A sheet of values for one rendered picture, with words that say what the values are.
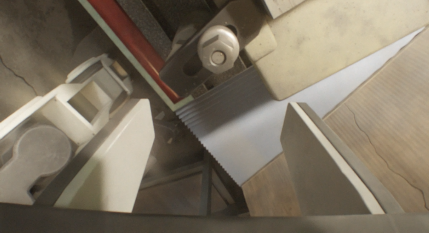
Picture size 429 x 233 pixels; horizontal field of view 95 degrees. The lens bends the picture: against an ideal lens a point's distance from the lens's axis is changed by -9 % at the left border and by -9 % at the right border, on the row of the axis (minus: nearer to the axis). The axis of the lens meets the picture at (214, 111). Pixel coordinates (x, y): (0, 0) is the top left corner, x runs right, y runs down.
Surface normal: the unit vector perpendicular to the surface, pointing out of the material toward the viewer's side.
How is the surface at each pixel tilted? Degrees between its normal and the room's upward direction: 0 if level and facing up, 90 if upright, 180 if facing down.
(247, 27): 0
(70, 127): 9
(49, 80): 0
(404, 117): 76
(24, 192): 72
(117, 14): 0
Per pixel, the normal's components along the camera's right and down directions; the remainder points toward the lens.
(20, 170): 0.79, -0.28
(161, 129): -0.12, -0.77
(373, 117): -0.78, -0.38
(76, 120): -0.14, 0.59
